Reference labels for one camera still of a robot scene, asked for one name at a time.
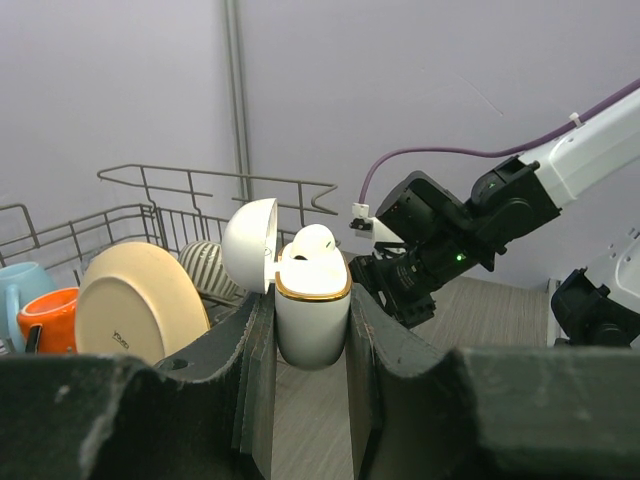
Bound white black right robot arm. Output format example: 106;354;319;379
349;83;639;348

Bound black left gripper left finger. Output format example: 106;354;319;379
1;293;276;479

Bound orange mug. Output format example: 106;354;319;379
17;287;79;354

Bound beige plate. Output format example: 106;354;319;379
75;242;210;365

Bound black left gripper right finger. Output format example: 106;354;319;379
345;286;639;479

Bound striped ceramic bowl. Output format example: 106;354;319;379
178;240;239;301

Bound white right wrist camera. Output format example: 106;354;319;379
349;203;406;253

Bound white earbud charging case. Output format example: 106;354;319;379
221;198;353;371

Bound light blue mug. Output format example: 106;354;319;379
0;262;57;353

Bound grey wire dish rack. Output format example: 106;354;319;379
1;164;337;284

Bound white earbud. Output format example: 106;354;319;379
289;224;336;260

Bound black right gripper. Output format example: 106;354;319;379
349;247;440;329

